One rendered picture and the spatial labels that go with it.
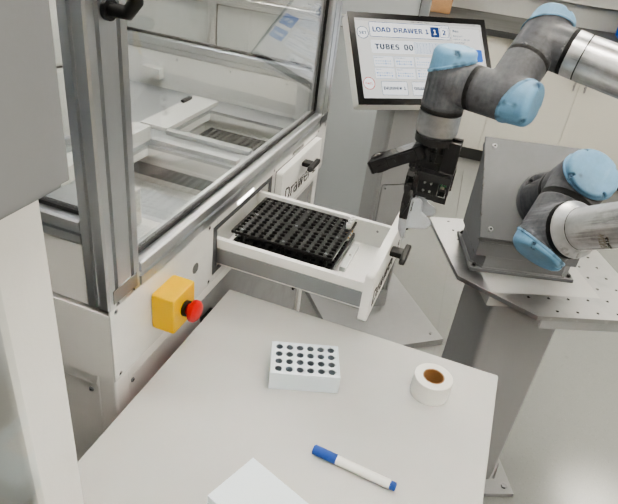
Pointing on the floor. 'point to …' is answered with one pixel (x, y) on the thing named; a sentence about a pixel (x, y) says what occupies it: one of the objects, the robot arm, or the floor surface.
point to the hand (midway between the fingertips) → (402, 226)
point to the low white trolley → (292, 419)
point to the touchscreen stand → (390, 312)
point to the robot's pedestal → (505, 351)
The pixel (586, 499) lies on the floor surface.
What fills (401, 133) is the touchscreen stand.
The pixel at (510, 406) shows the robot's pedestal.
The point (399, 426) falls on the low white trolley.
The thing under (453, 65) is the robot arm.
